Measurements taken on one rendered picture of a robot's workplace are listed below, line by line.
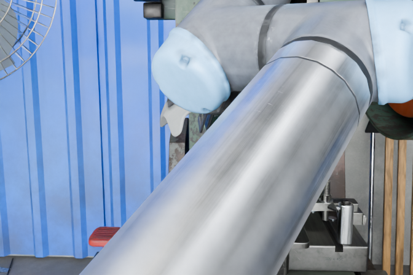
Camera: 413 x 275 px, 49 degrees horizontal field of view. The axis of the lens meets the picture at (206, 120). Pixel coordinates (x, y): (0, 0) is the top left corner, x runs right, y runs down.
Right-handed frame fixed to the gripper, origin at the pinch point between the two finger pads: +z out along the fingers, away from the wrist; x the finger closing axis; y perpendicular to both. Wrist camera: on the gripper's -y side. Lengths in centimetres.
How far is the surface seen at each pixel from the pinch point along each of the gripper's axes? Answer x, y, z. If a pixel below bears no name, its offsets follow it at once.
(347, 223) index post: 34.5, 11.2, 27.4
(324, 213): 36, 5, 39
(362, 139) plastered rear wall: 108, -56, 119
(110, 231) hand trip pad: -15.8, 7.0, 31.2
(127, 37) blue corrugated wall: -4, -113, 107
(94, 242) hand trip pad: -19.1, 9.6, 28.9
